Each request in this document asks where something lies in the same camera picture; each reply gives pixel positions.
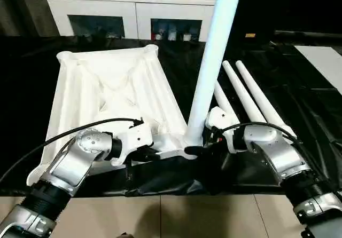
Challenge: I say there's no black mat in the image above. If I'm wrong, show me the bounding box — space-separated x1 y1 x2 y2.
0 34 342 196

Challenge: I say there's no grey curtain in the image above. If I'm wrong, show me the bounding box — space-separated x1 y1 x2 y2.
0 0 59 38

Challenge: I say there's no white plastic table leg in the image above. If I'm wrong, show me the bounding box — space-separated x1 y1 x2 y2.
235 60 298 139
213 81 242 124
185 0 244 147
222 60 268 124

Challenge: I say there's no white plastic table top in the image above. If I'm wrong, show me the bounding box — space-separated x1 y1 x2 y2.
26 43 204 188

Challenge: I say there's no white cabinet with glass doors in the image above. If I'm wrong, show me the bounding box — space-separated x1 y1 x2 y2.
44 0 217 42

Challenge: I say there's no black bar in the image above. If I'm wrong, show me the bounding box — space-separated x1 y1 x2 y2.
274 30 342 41

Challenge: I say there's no white board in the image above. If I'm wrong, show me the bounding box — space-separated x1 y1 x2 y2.
293 45 342 89

